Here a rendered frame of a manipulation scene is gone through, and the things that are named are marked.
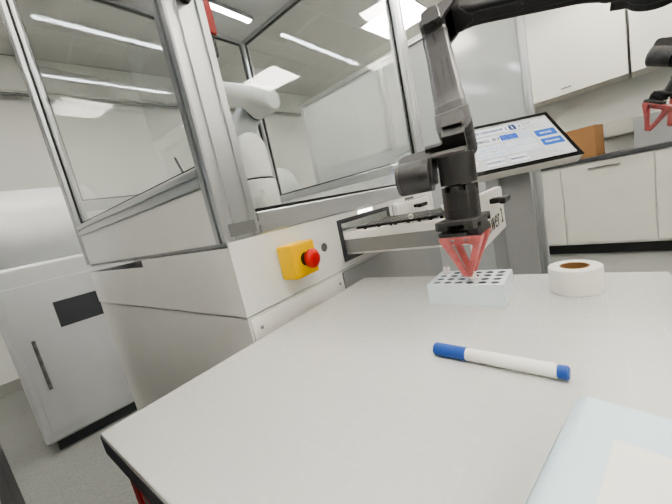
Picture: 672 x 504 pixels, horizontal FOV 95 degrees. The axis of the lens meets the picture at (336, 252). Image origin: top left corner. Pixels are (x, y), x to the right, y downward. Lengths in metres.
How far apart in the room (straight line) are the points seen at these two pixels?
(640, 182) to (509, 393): 3.39
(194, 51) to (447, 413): 0.65
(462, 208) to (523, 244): 1.26
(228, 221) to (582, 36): 3.89
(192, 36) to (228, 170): 0.23
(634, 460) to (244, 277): 0.53
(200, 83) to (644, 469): 0.68
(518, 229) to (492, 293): 1.22
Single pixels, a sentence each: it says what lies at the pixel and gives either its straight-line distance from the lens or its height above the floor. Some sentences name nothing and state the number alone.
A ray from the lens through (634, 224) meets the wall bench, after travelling 3.74.
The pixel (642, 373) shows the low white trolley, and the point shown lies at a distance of 0.42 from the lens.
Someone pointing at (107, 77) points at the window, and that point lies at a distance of 0.97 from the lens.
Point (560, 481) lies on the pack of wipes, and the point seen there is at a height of 0.80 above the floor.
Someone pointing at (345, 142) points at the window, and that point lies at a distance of 0.94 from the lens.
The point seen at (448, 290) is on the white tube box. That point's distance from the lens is 0.57.
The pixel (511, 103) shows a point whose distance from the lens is 2.49.
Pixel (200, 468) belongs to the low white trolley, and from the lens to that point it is 0.37.
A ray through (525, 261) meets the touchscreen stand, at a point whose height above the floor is 0.50.
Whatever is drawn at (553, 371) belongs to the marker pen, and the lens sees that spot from 0.38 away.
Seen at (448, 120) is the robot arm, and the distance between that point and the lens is 0.58.
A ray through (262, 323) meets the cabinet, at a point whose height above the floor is 0.78.
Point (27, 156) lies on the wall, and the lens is 3.94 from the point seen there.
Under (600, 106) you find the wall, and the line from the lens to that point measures 4.40.
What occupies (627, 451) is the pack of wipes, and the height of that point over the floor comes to 0.81.
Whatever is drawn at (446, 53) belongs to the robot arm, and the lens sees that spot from 0.80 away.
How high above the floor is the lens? 0.97
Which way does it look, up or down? 9 degrees down
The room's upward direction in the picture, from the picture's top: 12 degrees counter-clockwise
